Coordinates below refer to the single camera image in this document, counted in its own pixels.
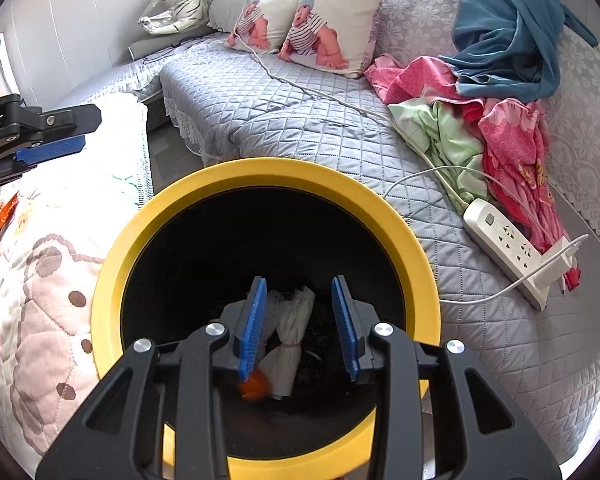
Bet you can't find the grey quilted sofa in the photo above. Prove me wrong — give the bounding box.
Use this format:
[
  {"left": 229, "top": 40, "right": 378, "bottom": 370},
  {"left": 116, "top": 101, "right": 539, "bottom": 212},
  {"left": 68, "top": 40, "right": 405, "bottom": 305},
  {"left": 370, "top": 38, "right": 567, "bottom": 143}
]
[{"left": 65, "top": 30, "right": 600, "bottom": 460}]

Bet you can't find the white power strip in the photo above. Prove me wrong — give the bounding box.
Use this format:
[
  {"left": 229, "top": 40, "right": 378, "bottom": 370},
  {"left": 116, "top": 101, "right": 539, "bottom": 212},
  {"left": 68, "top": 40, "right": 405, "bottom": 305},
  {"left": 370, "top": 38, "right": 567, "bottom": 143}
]
[{"left": 463, "top": 198, "right": 550, "bottom": 311}]

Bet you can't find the light green cloth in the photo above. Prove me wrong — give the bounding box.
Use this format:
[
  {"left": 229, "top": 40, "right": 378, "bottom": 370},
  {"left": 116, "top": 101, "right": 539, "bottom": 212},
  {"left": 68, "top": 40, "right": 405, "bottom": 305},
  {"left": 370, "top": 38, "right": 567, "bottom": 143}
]
[{"left": 388, "top": 98, "right": 489, "bottom": 212}]

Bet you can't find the grey plain cushion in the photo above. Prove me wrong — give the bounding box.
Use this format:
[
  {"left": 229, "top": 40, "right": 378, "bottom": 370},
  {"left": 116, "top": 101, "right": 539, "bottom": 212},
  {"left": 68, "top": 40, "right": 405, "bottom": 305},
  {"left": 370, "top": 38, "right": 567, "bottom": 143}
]
[{"left": 208, "top": 0, "right": 250, "bottom": 32}]

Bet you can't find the left baby print pillow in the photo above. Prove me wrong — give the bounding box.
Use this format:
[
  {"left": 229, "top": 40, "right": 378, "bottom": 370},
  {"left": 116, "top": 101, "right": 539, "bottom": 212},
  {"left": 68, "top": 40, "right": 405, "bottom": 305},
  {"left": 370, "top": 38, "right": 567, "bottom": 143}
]
[{"left": 225, "top": 0, "right": 299, "bottom": 54}]

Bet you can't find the white charger adapter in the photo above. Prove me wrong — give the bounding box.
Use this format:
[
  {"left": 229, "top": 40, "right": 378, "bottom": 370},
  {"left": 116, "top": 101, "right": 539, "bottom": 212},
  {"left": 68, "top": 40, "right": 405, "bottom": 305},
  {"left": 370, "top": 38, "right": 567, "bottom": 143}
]
[{"left": 529, "top": 236, "right": 577, "bottom": 290}]

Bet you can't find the baby print pillow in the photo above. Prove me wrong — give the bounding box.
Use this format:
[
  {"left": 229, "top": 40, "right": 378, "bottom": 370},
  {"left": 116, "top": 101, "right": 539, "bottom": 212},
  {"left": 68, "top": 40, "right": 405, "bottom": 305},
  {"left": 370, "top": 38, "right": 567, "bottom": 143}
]
[
  {"left": 278, "top": 0, "right": 382, "bottom": 78},
  {"left": 225, "top": 0, "right": 299, "bottom": 54}
]

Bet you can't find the white charging cable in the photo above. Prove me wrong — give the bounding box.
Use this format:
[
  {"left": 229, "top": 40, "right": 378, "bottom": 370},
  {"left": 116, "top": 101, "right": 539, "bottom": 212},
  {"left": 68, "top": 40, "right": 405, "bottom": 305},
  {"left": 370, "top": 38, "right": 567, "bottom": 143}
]
[{"left": 381, "top": 164, "right": 591, "bottom": 307}]

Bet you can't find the white power strip cord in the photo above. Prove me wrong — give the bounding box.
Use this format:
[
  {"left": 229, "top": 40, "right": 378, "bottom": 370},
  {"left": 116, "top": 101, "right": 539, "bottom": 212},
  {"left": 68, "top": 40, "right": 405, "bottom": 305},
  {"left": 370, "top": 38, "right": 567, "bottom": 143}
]
[{"left": 232, "top": 24, "right": 474, "bottom": 212}]

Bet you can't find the pink floral blanket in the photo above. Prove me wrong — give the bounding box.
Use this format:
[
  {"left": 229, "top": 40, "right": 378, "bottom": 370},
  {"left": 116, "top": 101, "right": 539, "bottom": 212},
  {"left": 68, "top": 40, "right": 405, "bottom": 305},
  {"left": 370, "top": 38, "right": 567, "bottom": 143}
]
[{"left": 363, "top": 52, "right": 583, "bottom": 292}]

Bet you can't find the cream cartoon quilted table cover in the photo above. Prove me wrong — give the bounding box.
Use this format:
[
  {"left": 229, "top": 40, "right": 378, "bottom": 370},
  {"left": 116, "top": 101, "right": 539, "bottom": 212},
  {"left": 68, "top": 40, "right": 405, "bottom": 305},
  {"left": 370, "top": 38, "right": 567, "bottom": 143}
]
[{"left": 0, "top": 93, "right": 152, "bottom": 474}]

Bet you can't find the right baby print pillow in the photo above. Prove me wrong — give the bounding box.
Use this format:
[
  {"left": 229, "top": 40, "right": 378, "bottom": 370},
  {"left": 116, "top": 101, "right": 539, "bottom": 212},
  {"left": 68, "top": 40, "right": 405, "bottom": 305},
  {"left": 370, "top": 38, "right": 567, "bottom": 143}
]
[{"left": 278, "top": 0, "right": 382, "bottom": 78}]

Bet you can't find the white tissue bundle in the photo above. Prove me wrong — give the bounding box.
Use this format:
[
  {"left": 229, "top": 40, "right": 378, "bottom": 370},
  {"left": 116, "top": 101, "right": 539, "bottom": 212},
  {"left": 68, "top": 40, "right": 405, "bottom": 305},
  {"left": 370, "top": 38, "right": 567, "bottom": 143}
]
[{"left": 258, "top": 287, "right": 315, "bottom": 400}]

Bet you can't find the white tiger plush toy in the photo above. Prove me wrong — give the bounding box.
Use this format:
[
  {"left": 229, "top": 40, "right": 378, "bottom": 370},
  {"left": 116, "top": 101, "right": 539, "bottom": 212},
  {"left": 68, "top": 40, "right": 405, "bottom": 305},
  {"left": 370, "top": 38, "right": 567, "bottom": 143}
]
[{"left": 137, "top": 0, "right": 212, "bottom": 36}]

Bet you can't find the blue curtain cloth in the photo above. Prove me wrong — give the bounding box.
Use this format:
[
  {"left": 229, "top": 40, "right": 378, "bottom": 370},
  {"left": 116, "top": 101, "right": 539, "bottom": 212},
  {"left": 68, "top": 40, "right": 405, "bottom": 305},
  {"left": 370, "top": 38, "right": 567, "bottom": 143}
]
[{"left": 442, "top": 0, "right": 600, "bottom": 103}]

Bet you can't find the yellow rimmed black trash bin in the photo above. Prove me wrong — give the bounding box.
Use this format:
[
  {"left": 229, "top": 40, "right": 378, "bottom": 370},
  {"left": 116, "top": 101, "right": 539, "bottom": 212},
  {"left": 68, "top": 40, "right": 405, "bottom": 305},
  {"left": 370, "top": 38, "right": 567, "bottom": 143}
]
[{"left": 91, "top": 157, "right": 441, "bottom": 479}]

